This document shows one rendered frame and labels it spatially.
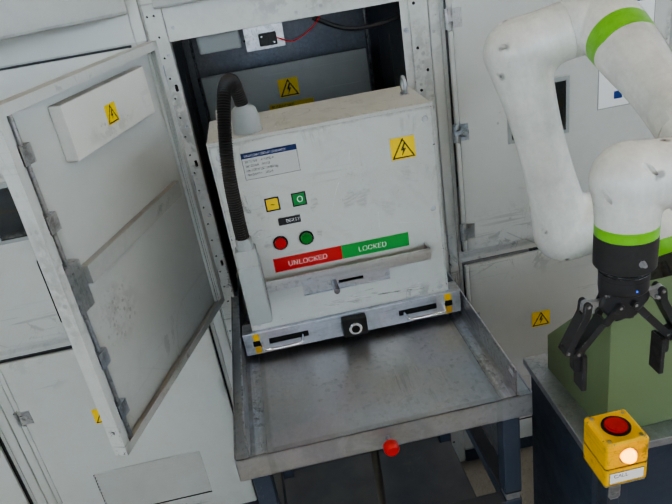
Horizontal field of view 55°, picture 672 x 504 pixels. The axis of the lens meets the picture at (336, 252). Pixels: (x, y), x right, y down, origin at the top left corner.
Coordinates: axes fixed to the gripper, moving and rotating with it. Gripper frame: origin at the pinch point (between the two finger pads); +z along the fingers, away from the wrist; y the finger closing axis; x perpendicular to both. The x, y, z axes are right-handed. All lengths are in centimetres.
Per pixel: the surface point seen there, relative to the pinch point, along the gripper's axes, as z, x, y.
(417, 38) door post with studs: -46, -87, 7
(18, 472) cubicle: 63, -87, 146
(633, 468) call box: 18.6, 3.8, -1.5
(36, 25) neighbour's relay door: -64, -75, 94
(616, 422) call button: 11.4, -0.4, -0.4
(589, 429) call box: 13.1, -1.9, 3.8
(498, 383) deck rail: 16.9, -23.9, 12.2
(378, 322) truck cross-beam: 14, -52, 32
